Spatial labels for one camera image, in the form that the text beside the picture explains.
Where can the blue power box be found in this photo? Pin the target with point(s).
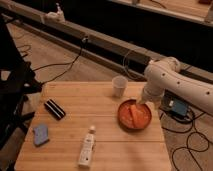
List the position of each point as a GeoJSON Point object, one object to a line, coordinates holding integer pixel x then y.
{"type": "Point", "coordinates": [178, 107]}

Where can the blue sponge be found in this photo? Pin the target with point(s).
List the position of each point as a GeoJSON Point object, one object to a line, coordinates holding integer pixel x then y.
{"type": "Point", "coordinates": [40, 134]}

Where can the grey metal rail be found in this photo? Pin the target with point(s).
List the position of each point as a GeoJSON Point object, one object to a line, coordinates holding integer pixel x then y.
{"type": "Point", "coordinates": [116, 27]}

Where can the black chair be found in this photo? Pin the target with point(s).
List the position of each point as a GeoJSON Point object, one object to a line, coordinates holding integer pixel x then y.
{"type": "Point", "coordinates": [17, 79]}

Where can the white paper cup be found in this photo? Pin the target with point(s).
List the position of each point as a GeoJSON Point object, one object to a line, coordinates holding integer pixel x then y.
{"type": "Point", "coordinates": [119, 84]}

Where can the orange food piece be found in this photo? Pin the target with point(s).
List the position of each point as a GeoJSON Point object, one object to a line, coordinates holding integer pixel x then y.
{"type": "Point", "coordinates": [137, 119]}

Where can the black striped eraser block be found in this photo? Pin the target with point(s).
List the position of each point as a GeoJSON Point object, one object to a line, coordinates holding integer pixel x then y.
{"type": "Point", "coordinates": [54, 109]}

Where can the white plastic bottle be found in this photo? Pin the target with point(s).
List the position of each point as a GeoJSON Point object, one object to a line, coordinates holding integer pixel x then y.
{"type": "Point", "coordinates": [87, 148]}

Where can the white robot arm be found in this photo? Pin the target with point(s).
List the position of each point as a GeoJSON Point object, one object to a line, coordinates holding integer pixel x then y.
{"type": "Point", "coordinates": [164, 74]}

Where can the white spray bottle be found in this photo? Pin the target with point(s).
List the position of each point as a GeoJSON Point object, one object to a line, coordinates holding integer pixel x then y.
{"type": "Point", "coordinates": [58, 15]}

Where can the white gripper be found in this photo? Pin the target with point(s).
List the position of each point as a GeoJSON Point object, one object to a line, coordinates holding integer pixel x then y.
{"type": "Point", "coordinates": [153, 94]}

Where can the orange bowl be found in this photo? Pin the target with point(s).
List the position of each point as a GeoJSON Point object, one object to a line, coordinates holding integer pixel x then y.
{"type": "Point", "coordinates": [125, 117]}

